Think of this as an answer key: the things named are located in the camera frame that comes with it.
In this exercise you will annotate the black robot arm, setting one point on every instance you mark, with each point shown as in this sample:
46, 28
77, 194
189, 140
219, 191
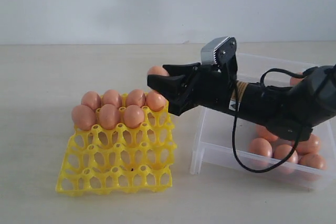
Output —
287, 112

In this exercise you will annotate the clear plastic bin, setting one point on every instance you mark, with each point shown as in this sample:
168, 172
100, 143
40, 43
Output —
213, 141

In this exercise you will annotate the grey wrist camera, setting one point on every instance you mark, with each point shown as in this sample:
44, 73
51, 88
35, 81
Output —
220, 53

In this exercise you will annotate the yellow plastic egg tray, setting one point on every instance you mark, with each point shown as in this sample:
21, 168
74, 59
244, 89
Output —
101, 161

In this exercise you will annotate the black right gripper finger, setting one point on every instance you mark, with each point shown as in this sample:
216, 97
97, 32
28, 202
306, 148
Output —
187, 101
178, 86

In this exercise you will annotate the brown egg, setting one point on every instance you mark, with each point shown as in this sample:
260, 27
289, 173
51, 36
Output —
92, 100
136, 97
260, 146
133, 116
312, 145
313, 160
155, 101
281, 151
112, 97
83, 117
157, 70
264, 133
109, 116
294, 81

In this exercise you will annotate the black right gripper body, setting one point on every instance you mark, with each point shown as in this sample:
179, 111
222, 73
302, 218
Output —
211, 89

